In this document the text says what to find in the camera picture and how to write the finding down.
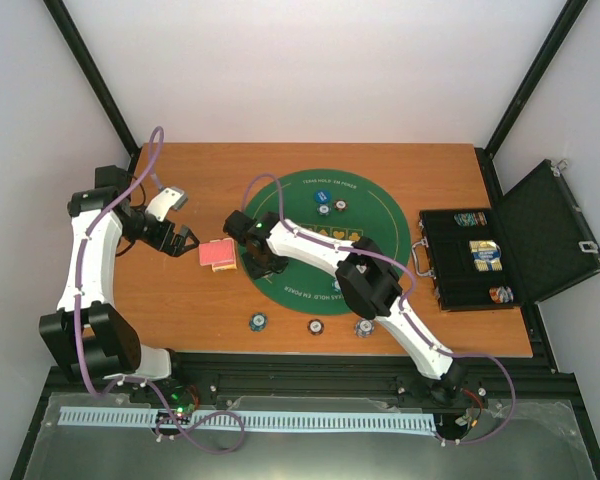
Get black poker case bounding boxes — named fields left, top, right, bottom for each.
left=414, top=160, right=600, bottom=311

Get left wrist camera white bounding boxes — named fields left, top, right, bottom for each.
left=146, top=187, right=188, bottom=222

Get blue white chip stack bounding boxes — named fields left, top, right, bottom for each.
left=354, top=319, right=374, bottom=338

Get purple cable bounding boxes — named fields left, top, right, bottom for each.
left=75, top=125, right=246, bottom=455
left=239, top=173, right=517, bottom=447

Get chips row in case top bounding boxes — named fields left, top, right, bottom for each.
left=454, top=211, right=488, bottom=227

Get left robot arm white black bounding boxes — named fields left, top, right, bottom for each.
left=39, top=165, right=199, bottom=403

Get mixed chips in case bottom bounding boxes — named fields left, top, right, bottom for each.
left=489, top=286, right=514, bottom=304

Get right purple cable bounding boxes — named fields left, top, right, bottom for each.
left=239, top=173, right=517, bottom=447

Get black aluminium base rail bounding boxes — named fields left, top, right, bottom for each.
left=44, top=350, right=579, bottom=406

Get metal front plate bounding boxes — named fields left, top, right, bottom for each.
left=14, top=394, right=600, bottom=479

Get blue round blind button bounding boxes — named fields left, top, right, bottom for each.
left=313, top=189, right=332, bottom=205

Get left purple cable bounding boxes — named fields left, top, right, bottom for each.
left=75, top=125, right=246, bottom=455

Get red playing card deck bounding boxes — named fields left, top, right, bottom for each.
left=198, top=238, right=236, bottom=267

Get right black frame post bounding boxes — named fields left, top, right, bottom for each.
left=483, top=0, right=589, bottom=156

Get brown poker chip stack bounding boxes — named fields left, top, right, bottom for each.
left=307, top=319, right=324, bottom=335

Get orange card box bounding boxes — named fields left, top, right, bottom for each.
left=211, top=262, right=237, bottom=272

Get blue white chips in case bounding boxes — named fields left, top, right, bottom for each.
left=469, top=240, right=502, bottom=272

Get black frame post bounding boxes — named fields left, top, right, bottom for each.
left=43, top=0, right=141, bottom=163
left=483, top=0, right=589, bottom=156

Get teal poker chip stack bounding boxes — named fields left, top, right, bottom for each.
left=249, top=313, right=268, bottom=332

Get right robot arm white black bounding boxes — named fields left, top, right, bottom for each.
left=223, top=210, right=466, bottom=406

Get round green poker mat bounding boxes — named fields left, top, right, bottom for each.
left=253, top=169, right=411, bottom=316

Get left black frame post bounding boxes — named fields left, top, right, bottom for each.
left=43, top=0, right=141, bottom=163

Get light blue cable duct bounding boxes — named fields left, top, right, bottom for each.
left=57, top=406, right=436, bottom=436

